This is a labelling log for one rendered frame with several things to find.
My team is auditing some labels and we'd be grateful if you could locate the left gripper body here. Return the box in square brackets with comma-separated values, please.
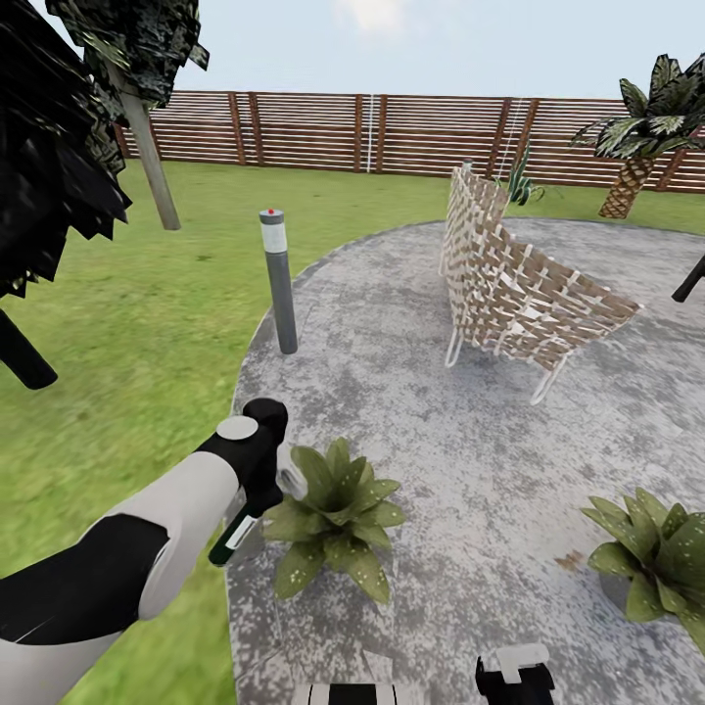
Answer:
[243, 460, 283, 514]

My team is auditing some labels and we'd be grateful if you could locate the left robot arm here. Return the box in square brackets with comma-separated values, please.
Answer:
[0, 398, 308, 705]

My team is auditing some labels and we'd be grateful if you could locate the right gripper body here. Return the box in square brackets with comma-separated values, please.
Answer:
[482, 665, 554, 705]

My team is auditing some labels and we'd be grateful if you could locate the insectifuge atomizer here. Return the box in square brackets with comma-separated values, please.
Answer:
[209, 498, 258, 567]

